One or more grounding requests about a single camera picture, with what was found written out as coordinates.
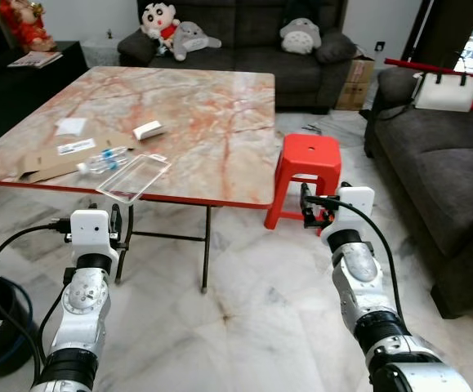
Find clear plastic tray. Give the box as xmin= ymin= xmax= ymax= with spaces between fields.
xmin=97 ymin=154 xmax=172 ymax=203

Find round Totoro plush cushion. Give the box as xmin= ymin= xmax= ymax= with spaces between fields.
xmin=279 ymin=16 xmax=323 ymax=56

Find white handbag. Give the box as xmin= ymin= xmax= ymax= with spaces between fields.
xmin=413 ymin=72 xmax=473 ymax=113

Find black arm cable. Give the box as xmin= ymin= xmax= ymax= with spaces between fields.
xmin=304 ymin=194 xmax=406 ymax=323
xmin=0 ymin=219 xmax=74 ymax=389

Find brown cardboard box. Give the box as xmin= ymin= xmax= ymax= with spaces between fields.
xmin=334 ymin=56 xmax=376 ymax=111

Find red plastic stool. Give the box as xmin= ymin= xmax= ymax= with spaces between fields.
xmin=265 ymin=133 xmax=342 ymax=231

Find small white box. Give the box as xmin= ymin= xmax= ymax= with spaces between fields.
xmin=132 ymin=121 xmax=166 ymax=141

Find dark grey recliner sofa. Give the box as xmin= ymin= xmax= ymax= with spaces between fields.
xmin=118 ymin=0 xmax=359 ymax=111

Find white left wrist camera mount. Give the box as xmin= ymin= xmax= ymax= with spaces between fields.
xmin=70 ymin=210 xmax=113 ymax=261

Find magazine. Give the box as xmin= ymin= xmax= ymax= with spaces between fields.
xmin=7 ymin=51 xmax=63 ymax=69

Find flat brown cardboard sheet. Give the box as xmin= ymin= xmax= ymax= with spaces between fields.
xmin=20 ymin=135 xmax=135 ymax=185

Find black rubbish bin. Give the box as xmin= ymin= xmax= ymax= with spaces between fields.
xmin=0 ymin=278 xmax=39 ymax=378

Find long red bar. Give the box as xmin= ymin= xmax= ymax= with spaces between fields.
xmin=383 ymin=57 xmax=473 ymax=82

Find small grey Totoro plush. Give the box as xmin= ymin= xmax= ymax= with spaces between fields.
xmin=171 ymin=22 xmax=222 ymax=62

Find white paper piece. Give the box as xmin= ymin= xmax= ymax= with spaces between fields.
xmin=56 ymin=118 xmax=87 ymax=136

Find clear plastic bottle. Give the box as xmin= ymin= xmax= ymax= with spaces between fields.
xmin=77 ymin=147 xmax=131 ymax=175

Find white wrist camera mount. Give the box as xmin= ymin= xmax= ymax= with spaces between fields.
xmin=332 ymin=186 xmax=376 ymax=239
xmin=70 ymin=210 xmax=113 ymax=261

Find black TV cabinet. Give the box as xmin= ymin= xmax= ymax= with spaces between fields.
xmin=0 ymin=41 xmax=88 ymax=156

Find orange marble folding table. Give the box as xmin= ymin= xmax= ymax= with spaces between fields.
xmin=0 ymin=65 xmax=278 ymax=295

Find grey pillow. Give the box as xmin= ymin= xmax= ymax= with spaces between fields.
xmin=316 ymin=31 xmax=358 ymax=65

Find black cables on floor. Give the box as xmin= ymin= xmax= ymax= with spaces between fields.
xmin=306 ymin=122 xmax=335 ymax=136

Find dark grey fabric couch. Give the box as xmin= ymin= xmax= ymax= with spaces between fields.
xmin=365 ymin=57 xmax=473 ymax=319

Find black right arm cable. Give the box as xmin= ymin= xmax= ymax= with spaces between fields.
xmin=304 ymin=194 xmax=406 ymax=323

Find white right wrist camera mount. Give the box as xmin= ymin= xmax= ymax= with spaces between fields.
xmin=332 ymin=186 xmax=376 ymax=239

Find Shin-chan plush doll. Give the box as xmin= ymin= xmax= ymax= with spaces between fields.
xmin=141 ymin=2 xmax=180 ymax=50

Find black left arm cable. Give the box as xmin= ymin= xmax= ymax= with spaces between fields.
xmin=0 ymin=219 xmax=74 ymax=389

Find white sticker label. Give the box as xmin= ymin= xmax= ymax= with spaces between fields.
xmin=58 ymin=139 xmax=96 ymax=154

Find dark curtain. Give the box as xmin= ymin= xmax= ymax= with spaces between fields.
xmin=408 ymin=0 xmax=473 ymax=70

